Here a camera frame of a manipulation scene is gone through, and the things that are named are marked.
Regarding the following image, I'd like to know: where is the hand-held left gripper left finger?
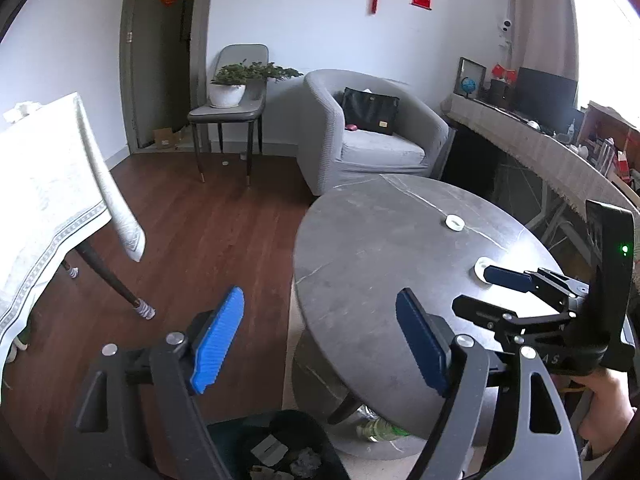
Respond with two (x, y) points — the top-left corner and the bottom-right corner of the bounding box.
(59, 286), (246, 480)

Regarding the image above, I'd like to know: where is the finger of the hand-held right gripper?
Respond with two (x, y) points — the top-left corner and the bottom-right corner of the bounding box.
(483, 264), (591, 313)
(451, 295), (571, 333)

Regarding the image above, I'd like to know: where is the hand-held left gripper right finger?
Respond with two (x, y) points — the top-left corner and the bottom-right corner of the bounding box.
(395, 287), (583, 480)

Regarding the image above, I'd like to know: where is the dark teal bin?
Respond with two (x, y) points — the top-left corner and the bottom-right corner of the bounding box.
(207, 410), (351, 480)

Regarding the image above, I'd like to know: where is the clear plastic wrapper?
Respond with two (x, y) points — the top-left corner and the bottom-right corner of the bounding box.
(290, 447), (323, 476)

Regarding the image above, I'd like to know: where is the person's right hand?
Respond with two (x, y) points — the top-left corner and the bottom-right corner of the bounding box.
(580, 370), (636, 461)

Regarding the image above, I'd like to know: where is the white round coaster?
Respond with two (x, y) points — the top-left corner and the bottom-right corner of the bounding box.
(474, 257), (496, 286)

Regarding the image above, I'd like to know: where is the green-capped tea bottle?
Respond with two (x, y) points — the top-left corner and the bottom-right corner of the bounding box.
(356, 417), (411, 443)

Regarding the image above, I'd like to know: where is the round grey marble table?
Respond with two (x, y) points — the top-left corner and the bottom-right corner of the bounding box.
(291, 174), (576, 461)

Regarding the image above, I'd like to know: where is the beige fringed desk cloth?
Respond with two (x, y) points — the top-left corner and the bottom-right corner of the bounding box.
(441, 95), (640, 271)

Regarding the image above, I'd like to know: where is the large open cardboard box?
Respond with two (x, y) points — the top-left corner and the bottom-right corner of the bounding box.
(575, 101), (640, 181)

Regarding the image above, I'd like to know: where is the grey armchair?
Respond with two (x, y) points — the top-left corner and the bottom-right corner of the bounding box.
(297, 69), (449, 197)

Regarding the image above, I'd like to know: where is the dark brown box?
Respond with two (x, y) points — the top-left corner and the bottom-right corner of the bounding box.
(489, 78), (511, 106)

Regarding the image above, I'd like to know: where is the black monitor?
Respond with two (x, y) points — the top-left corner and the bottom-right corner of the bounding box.
(515, 66), (578, 131)

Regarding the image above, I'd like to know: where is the small cardboard box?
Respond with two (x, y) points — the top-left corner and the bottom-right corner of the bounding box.
(152, 126), (183, 150)

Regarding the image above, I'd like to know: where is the black handbag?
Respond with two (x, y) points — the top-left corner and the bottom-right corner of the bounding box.
(341, 87), (400, 136)

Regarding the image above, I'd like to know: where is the white patterned tablecloth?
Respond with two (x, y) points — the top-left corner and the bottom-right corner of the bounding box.
(0, 92), (147, 351)

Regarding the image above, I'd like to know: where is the potted plant in white pot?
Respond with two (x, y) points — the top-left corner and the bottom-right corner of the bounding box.
(210, 61), (303, 108)

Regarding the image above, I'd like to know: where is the beige curtain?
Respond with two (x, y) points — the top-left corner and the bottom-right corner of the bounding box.
(507, 0), (581, 111)

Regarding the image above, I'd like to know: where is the grey-green door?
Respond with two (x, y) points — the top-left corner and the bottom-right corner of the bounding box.
(120, 0), (201, 153)

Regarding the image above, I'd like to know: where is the grey dining chair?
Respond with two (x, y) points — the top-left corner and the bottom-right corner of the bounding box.
(187, 43), (269, 187)

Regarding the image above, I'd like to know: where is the white crumpled tissue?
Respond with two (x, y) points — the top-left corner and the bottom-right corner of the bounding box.
(2, 101), (43, 122)

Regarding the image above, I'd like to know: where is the dark picture frame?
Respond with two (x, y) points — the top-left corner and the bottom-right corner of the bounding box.
(456, 57), (487, 100)

